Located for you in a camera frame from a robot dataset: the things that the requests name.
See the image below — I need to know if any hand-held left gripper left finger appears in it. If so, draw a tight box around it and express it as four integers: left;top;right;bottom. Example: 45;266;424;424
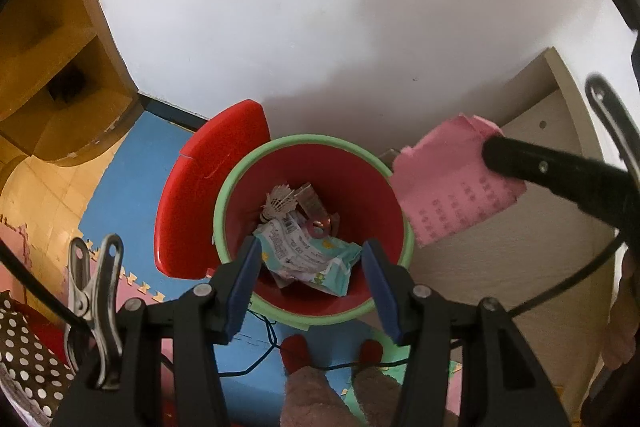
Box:
50;236;263;427

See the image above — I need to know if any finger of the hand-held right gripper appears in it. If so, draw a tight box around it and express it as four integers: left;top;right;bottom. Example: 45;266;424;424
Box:
481;134;640;238

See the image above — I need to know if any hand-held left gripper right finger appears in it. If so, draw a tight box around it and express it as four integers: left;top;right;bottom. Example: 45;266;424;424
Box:
361;239;571;427

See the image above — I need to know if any printed wipes packet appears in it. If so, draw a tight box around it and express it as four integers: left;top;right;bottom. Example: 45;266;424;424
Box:
252;214;363;297

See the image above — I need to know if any small red wrapper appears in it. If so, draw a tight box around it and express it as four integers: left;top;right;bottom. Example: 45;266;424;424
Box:
307;214;333;238

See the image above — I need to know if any white shuttlecock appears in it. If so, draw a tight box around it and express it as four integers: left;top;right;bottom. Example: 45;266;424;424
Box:
260;184;301;223

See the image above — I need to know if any pink paper sheet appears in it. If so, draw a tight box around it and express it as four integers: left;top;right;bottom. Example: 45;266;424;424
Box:
391;114;528;249

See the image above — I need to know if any red bucket green rim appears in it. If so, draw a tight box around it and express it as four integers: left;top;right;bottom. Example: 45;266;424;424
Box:
213;134;416;327

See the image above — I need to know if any person's right hand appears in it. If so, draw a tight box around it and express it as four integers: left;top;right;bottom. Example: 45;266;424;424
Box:
602;249;640;370

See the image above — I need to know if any red sock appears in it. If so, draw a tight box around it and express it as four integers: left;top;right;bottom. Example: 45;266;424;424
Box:
281;334;313;373
359;339;386;370

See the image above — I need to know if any green foam floor mat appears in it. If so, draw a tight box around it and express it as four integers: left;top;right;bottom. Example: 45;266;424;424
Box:
325;322;416;423

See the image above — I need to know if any metal spring clip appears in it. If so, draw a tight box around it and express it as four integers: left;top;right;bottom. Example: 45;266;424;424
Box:
585;74;640;188
67;234;125;390

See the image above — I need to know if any person's right leg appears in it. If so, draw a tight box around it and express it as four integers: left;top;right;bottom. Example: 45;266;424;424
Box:
352;364;406;427

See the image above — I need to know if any person's leg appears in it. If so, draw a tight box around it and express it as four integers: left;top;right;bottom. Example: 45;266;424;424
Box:
352;364;406;427
280;367;366;427

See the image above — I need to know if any red plastic stool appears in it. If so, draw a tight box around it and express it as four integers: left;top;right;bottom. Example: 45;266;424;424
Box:
155;99;271;280

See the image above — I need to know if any person's left leg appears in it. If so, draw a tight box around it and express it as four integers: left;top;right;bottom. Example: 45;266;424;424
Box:
280;367;366;427

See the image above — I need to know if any pink foam floor mat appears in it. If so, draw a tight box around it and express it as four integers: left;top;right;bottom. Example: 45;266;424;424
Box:
30;237;171;358
0;214;31;293

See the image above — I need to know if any polka dot cloth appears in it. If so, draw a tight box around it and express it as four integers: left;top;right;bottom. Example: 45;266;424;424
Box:
0;292;76;423

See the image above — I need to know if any wooden cabinet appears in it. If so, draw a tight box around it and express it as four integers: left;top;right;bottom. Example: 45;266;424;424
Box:
0;0;143;165

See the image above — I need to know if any thin black wire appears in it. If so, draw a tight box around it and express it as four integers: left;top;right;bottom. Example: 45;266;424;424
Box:
217;312;416;378

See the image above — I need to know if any black cable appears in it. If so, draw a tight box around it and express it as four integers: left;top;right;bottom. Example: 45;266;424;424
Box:
0;237;88;330
507;227;636;315

